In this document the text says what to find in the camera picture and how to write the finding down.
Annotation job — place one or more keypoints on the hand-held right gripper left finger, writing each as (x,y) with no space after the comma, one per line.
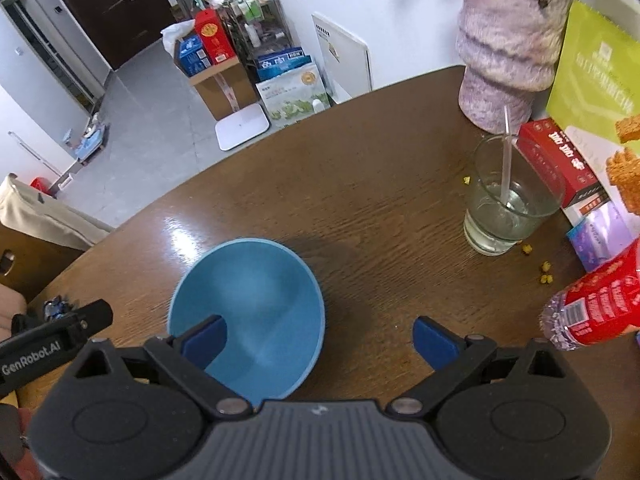
(205,342)

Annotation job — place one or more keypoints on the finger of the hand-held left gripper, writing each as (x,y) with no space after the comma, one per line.
(95,317)

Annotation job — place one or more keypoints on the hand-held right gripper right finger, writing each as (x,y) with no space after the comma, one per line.
(435,342)

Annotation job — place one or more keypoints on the small blue bowl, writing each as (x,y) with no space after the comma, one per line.
(260,300)

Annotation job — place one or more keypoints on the beige cloth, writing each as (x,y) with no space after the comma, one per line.
(40,215)

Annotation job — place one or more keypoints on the clear drinking glass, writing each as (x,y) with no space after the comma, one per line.
(505,215)

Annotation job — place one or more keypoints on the red label water bottle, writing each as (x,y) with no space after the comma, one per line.
(600,300)

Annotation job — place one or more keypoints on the small purple tissue pack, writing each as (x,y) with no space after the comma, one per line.
(600,240)

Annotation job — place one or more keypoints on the clear straw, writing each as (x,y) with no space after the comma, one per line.
(507,160)

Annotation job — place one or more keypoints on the white bathroom scale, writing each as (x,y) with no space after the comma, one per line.
(242,127)

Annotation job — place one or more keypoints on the flat red box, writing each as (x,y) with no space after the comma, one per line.
(560,160)

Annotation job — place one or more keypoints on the cardboard box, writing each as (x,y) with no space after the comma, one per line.
(220,92)

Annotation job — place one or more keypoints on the green white carton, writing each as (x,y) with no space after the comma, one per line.
(295,95)

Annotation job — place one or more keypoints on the blue box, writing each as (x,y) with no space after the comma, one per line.
(195,57)

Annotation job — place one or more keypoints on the blue printed bag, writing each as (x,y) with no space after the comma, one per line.
(280,62)

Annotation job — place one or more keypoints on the white plastic bag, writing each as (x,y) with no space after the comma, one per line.
(175,32)

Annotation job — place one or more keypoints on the pink textured vase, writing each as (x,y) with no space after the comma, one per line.
(505,50)

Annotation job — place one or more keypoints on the white leaning panel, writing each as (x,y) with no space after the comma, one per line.
(345,55)

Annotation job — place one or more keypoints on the green snack bag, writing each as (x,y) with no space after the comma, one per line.
(595,85)

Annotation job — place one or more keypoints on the tall red box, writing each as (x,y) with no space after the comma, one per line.
(215,35)

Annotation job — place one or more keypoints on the white bottle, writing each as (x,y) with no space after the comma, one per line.
(253,35)

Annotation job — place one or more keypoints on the dark brown door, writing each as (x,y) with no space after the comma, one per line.
(110,5)

